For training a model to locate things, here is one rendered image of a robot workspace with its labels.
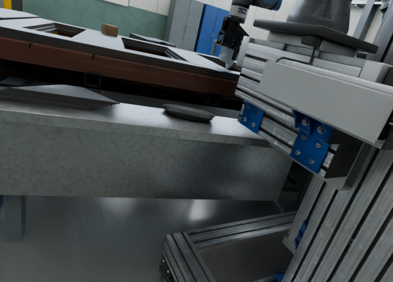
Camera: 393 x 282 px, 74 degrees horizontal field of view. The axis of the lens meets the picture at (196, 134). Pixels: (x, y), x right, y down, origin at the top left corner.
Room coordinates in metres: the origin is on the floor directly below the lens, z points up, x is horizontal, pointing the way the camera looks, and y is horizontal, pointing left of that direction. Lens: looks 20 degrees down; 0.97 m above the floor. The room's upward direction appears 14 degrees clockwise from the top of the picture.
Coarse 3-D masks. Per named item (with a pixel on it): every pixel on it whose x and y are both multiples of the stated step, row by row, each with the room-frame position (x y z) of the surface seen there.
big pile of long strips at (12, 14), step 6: (0, 12) 1.27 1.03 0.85; (6, 12) 1.35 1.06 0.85; (12, 12) 1.44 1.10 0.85; (18, 12) 1.53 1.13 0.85; (24, 12) 1.64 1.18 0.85; (0, 18) 1.08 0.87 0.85; (6, 18) 1.13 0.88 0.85; (12, 18) 1.19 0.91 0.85; (18, 18) 1.27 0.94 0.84; (24, 18) 1.35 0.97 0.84; (30, 18) 1.47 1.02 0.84
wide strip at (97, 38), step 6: (90, 30) 1.46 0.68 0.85; (78, 36) 1.05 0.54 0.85; (84, 36) 1.10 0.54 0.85; (90, 36) 1.15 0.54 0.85; (96, 36) 1.22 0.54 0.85; (102, 36) 1.29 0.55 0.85; (108, 36) 1.37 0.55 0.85; (114, 36) 1.46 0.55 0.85; (90, 42) 0.95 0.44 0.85; (96, 42) 1.00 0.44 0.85; (102, 42) 1.05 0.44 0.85; (108, 42) 1.10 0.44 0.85; (114, 42) 1.16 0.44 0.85; (120, 42) 1.23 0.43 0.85
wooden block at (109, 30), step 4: (104, 24) 1.48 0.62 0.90; (104, 28) 1.47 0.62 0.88; (108, 28) 1.44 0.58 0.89; (112, 28) 1.45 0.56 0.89; (116, 28) 1.46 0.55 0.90; (104, 32) 1.47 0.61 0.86; (108, 32) 1.44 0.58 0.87; (112, 32) 1.45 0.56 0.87; (116, 32) 1.47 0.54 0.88; (116, 36) 1.47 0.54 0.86
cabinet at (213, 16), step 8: (208, 8) 9.81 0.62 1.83; (216, 8) 9.99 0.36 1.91; (208, 16) 9.85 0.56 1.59; (216, 16) 10.01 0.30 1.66; (200, 24) 9.87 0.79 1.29; (208, 24) 9.88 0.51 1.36; (216, 24) 10.05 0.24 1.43; (200, 32) 9.76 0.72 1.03; (208, 32) 9.92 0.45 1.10; (216, 32) 10.09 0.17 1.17; (200, 40) 9.79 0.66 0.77; (208, 40) 9.96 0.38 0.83; (200, 48) 9.82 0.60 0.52; (208, 48) 10.00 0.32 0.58; (216, 48) 10.18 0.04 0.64; (216, 56) 10.22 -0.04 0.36
